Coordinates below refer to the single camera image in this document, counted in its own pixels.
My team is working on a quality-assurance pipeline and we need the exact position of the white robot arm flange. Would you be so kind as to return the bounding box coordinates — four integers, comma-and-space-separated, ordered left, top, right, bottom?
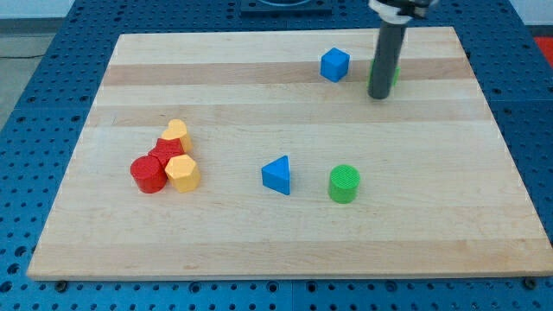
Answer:
368, 0, 439, 25

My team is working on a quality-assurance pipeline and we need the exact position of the red cylinder block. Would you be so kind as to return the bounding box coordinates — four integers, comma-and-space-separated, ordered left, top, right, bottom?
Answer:
130, 155, 167, 194

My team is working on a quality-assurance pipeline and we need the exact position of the green cylinder block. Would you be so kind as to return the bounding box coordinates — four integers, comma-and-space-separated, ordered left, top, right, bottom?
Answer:
327, 164, 360, 204

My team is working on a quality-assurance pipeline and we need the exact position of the blue cube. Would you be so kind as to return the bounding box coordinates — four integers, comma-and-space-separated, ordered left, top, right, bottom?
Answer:
320, 48, 350, 83

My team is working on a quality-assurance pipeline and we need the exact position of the blue triangle block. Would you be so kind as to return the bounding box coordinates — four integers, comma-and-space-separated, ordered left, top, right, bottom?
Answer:
261, 155, 290, 195

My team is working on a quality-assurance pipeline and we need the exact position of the wooden board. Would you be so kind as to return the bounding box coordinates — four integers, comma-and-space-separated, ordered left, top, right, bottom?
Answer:
27, 27, 552, 281

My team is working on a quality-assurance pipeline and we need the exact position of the green star block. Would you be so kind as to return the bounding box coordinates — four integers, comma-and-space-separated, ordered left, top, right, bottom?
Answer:
367, 59, 401, 87

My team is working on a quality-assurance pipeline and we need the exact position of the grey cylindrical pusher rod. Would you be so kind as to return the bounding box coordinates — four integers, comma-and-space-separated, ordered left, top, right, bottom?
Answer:
367, 21, 407, 99

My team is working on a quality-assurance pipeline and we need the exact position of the yellow heart block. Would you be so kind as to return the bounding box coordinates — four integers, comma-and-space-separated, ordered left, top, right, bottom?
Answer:
161, 119, 194, 153

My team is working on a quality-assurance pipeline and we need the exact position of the red square block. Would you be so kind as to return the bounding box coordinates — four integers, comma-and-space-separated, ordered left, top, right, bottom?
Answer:
148, 138, 185, 168

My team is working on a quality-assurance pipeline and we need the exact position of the yellow hexagon block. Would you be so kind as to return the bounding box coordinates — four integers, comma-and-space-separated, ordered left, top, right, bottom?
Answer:
165, 155, 201, 193

